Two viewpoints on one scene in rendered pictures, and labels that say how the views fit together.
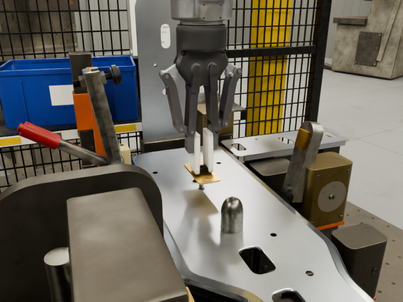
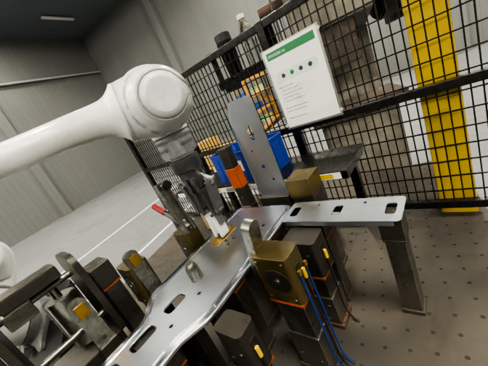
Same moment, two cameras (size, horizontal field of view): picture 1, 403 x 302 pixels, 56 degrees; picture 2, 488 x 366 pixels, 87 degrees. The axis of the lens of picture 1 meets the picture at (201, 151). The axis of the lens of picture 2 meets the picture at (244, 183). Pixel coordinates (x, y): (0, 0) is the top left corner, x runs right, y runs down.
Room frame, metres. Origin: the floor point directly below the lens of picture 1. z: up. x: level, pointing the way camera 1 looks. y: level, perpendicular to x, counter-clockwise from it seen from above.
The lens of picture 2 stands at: (0.40, -0.63, 1.35)
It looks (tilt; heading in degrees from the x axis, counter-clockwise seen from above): 18 degrees down; 64
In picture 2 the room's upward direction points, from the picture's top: 24 degrees counter-clockwise
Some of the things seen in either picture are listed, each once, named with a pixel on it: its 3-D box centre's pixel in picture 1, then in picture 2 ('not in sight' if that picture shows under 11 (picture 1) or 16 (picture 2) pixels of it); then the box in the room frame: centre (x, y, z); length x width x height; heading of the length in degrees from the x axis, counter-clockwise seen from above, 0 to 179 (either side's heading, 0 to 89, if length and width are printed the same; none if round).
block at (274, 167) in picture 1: (275, 222); (323, 279); (0.72, -0.17, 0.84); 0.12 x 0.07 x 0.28; 110
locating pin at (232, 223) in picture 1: (231, 216); (194, 272); (0.46, -0.04, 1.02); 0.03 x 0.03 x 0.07
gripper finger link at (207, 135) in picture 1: (207, 150); (220, 223); (0.58, -0.01, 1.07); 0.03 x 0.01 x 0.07; 20
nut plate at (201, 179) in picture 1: (201, 169); (222, 234); (0.58, 0.00, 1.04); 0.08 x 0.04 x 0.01; 20
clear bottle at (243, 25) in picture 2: not in sight; (248, 40); (1.15, 0.32, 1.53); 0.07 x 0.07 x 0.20
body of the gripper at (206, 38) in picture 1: (201, 54); (190, 172); (0.58, 0.00, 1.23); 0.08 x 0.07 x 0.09; 110
